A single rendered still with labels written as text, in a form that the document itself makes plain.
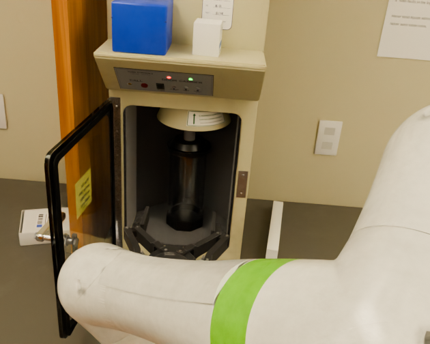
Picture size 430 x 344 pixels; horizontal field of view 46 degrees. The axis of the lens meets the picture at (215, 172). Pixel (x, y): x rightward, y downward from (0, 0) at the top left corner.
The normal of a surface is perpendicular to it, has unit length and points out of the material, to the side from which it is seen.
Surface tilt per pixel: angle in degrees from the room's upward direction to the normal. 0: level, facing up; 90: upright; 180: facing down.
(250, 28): 90
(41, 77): 90
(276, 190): 90
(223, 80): 135
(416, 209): 33
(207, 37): 90
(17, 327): 0
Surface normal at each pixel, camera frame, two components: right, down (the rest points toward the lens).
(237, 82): -0.07, 0.95
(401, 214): -0.50, -0.67
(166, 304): -0.81, -0.29
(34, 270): 0.07, -0.89
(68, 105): -0.04, 0.45
